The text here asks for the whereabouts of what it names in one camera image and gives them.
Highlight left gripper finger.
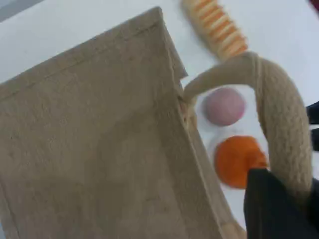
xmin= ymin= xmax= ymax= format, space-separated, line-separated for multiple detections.
xmin=244 ymin=168 xmax=319 ymax=239

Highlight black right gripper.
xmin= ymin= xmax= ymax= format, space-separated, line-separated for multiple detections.
xmin=306 ymin=100 xmax=319 ymax=151

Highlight orange toy fruit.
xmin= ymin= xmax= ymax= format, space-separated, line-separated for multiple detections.
xmin=214 ymin=135 xmax=269 ymax=189

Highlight pink toy peach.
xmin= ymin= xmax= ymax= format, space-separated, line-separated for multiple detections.
xmin=200 ymin=87 xmax=246 ymax=127

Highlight brown jute tote bag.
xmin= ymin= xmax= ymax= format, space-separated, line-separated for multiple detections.
xmin=0 ymin=6 xmax=314 ymax=239

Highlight striped bread loaf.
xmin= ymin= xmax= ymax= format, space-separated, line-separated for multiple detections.
xmin=181 ymin=0 xmax=249 ymax=60

